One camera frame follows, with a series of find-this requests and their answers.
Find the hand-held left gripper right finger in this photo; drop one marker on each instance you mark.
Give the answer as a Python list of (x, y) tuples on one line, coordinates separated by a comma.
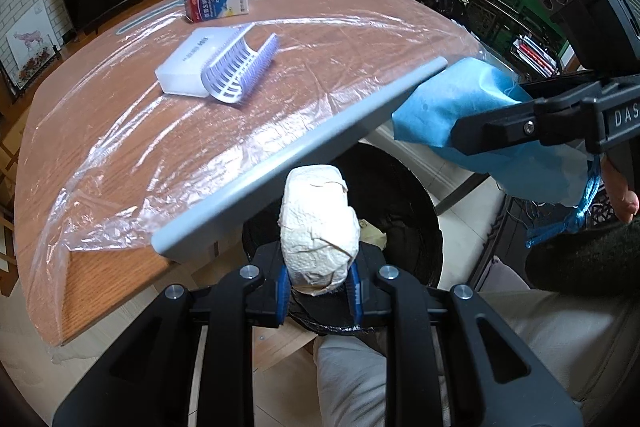
[(355, 292)]

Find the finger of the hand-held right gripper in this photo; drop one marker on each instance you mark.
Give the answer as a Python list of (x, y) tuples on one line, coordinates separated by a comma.
[(560, 89), (500, 127)]

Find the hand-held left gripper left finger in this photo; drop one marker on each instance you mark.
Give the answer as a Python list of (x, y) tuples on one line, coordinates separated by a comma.
[(281, 292)]

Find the blue fabric bag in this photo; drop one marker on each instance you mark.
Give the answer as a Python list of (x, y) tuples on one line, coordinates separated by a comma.
[(450, 107)]

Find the white paper towel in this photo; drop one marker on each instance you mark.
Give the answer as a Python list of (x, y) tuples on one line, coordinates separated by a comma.
[(317, 227)]

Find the black trash bin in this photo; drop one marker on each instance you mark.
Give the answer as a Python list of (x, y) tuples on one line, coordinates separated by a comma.
[(400, 217)]

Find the person's right forearm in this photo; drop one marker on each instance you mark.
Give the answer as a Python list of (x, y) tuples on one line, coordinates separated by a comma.
[(590, 257)]

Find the person's right hand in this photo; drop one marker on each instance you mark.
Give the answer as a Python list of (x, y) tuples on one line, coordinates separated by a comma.
[(620, 192)]

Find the stack of magazines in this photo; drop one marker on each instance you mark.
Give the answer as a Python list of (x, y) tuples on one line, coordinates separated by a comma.
[(535, 54)]

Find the grey flat board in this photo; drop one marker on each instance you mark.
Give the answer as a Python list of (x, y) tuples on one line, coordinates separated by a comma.
[(300, 157)]

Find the person's beige trousers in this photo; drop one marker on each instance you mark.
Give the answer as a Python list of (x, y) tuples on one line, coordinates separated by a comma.
[(550, 332)]

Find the white ribbed plastic insert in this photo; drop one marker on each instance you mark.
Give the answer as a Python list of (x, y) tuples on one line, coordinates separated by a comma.
[(230, 72)]

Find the white rectangular box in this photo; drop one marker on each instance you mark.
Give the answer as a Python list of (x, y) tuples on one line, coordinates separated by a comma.
[(185, 67)]

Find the framed red flower picture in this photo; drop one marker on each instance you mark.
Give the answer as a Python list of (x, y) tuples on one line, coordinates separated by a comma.
[(37, 64)]

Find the giraffe picture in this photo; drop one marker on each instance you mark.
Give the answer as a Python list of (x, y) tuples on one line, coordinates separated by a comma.
[(27, 42)]

